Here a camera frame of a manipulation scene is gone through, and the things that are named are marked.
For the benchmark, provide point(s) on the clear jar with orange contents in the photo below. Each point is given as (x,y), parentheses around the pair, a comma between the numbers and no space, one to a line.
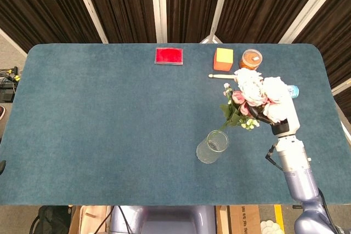
(249,60)

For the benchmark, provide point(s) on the lilac robot torso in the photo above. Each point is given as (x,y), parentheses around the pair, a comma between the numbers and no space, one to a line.
(164,220)

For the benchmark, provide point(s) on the pink white artificial flower bouquet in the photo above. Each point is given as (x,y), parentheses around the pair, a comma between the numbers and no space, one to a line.
(252,88)

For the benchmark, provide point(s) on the black bag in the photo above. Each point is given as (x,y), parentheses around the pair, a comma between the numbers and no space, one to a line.
(52,220)

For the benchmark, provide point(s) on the white frame post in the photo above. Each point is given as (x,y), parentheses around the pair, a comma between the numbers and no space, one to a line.
(218,9)
(89,6)
(159,6)
(307,9)

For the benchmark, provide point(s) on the orange yellow cube box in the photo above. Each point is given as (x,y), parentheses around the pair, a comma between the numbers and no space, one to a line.
(223,60)

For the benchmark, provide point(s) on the white frame bar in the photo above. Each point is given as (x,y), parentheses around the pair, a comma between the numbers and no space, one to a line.
(341,88)

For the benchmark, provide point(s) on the brown cardboard box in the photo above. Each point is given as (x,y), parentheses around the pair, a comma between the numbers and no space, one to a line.
(241,219)

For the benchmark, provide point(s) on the dark brown curtain panel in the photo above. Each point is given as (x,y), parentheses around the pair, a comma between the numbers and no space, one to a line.
(123,4)
(260,4)
(331,39)
(192,4)
(41,6)

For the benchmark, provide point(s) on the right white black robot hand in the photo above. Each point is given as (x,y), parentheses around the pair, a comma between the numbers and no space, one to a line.
(292,121)

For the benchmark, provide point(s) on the red ink pad box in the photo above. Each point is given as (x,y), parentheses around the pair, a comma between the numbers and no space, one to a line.
(168,56)

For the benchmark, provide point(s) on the beige paper bag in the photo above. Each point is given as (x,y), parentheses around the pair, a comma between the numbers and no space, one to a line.
(90,219)

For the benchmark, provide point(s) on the right silver lilac robot arm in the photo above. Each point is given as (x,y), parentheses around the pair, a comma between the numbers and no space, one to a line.
(299,173)

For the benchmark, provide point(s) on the teal blue table cloth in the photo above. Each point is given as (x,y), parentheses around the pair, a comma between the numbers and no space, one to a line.
(109,121)

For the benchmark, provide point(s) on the white scalloped object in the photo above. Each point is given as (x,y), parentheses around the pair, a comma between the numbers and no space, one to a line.
(272,227)

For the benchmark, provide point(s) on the bottle with blue green label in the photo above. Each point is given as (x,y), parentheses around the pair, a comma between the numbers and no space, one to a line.
(294,91)

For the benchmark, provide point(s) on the textured clear glass vase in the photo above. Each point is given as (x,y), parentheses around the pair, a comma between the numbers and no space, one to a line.
(211,149)

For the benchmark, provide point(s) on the light wooden stick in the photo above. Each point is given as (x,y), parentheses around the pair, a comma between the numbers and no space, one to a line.
(222,76)

